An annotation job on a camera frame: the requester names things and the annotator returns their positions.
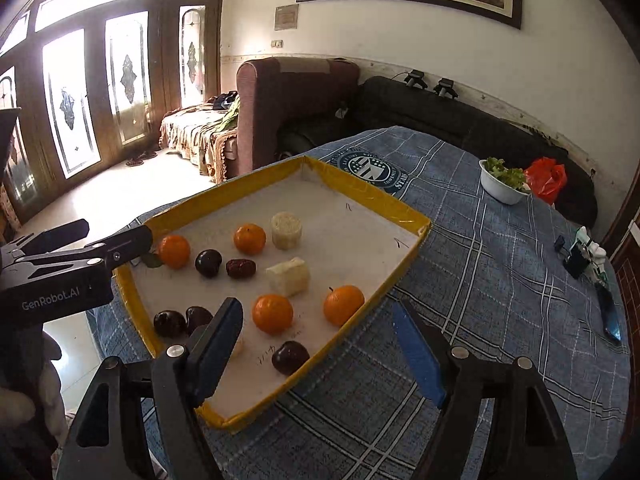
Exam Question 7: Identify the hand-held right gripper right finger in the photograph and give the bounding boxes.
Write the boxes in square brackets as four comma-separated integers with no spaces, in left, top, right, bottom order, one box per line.
[391,300,581,480]

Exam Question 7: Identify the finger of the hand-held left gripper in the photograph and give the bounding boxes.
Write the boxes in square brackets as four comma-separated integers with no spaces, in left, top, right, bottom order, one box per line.
[10,225,153,282]
[2,219,91,259]

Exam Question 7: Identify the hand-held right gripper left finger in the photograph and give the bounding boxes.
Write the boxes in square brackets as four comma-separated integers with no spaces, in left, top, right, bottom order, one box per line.
[57,297,245,480]

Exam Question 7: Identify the dark purple passion fruit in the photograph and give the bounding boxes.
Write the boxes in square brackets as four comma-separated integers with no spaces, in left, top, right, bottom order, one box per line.
[271,341,311,377]
[185,306,215,336]
[194,249,223,279]

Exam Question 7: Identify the orange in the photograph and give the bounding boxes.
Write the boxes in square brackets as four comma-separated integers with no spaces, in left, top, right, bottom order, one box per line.
[323,285,366,327]
[159,234,192,269]
[251,294,294,336]
[234,223,267,256]

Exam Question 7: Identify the dark plums pair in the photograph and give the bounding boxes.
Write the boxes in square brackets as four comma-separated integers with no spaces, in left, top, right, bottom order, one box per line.
[152,310,187,339]

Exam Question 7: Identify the red date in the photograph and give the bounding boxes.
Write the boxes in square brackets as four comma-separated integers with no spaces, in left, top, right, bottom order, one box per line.
[225,258,257,279]

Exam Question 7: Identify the yellow cardboard tray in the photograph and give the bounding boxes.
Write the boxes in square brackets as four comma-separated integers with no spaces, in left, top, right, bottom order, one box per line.
[114,155,432,435]

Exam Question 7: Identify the person's left hand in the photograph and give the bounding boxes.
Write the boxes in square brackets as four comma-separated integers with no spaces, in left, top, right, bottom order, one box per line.
[0,335,68,448]

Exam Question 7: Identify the patterned sofa cover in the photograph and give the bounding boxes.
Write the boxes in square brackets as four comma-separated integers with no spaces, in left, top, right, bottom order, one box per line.
[159,105,240,186]

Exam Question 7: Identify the wooden glass door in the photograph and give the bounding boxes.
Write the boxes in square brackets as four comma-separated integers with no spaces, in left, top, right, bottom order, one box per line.
[0,0,226,221]

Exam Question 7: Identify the green cloth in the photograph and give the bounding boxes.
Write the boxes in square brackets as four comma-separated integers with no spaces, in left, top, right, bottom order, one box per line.
[221,100,242,132]

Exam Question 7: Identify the dark bag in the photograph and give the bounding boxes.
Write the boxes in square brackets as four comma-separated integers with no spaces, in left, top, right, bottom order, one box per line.
[209,91,239,112]

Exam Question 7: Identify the white bowl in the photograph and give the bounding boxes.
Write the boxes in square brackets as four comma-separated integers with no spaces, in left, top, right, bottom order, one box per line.
[479,159,532,206]

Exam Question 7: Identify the black box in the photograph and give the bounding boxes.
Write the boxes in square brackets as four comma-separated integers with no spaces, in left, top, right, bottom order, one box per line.
[565,242,593,278]

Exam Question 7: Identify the dark glossy flat device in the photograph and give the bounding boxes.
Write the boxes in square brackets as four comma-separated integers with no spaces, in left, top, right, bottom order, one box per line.
[595,280,623,343]

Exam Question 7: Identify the green leafy vegetables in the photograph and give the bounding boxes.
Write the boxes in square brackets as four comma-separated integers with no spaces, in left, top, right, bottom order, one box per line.
[484,157,527,191]

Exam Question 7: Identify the red plastic bag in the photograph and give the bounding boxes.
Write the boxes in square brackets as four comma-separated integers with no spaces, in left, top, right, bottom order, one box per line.
[524,157,568,206]

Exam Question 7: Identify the brown sofa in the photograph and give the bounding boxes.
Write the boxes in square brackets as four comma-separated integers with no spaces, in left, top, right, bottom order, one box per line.
[236,57,361,181]

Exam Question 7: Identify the brown wooden furniture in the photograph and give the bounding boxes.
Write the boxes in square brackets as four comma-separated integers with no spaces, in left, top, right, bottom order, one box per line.
[612,205,640,321]

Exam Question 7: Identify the black sofa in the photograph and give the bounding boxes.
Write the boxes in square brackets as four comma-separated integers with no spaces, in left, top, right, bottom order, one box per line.
[277,76,598,228]

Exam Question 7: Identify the wall plaque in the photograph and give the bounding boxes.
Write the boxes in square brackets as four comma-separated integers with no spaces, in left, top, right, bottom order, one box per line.
[274,4,300,31]

